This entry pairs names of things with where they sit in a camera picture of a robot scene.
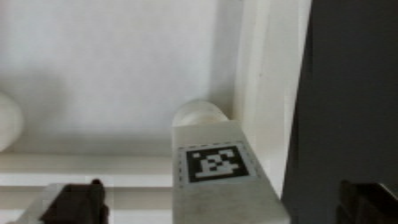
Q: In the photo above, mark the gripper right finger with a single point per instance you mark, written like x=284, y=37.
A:
x=368, y=204

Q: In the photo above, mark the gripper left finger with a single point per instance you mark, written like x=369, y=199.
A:
x=69, y=204

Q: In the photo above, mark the white table leg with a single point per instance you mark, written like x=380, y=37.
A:
x=222, y=192

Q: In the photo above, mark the white square tabletop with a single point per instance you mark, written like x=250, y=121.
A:
x=107, y=61

